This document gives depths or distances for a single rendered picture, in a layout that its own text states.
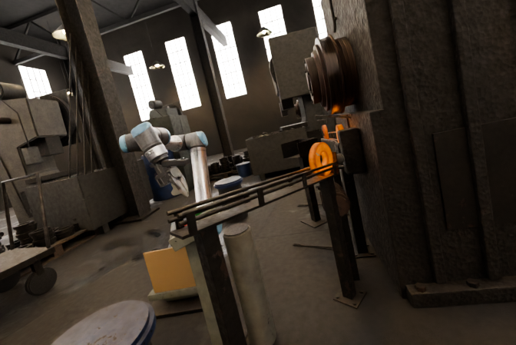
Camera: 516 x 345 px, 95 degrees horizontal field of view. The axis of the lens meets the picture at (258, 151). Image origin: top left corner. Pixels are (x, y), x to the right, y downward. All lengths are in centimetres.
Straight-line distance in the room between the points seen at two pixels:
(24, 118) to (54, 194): 246
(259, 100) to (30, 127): 854
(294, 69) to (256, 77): 775
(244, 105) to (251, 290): 1105
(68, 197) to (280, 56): 363
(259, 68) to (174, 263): 1095
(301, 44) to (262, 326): 388
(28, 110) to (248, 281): 552
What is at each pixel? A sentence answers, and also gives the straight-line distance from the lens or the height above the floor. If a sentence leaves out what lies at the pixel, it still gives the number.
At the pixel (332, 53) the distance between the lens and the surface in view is 140.
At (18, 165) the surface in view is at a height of 122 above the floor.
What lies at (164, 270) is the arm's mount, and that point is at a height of 25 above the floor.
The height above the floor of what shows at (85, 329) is 43.
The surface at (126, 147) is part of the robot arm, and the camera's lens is 131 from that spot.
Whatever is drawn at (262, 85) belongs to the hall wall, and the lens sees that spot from 1178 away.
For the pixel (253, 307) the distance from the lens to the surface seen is 117.
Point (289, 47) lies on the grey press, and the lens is 429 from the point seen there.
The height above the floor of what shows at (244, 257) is 42.
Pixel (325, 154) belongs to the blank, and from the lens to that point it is 114.
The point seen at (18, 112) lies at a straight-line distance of 626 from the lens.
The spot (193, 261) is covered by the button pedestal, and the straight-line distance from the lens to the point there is 108.
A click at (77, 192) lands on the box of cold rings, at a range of 375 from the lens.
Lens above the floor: 92
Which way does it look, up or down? 6 degrees down
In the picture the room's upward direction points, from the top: 13 degrees counter-clockwise
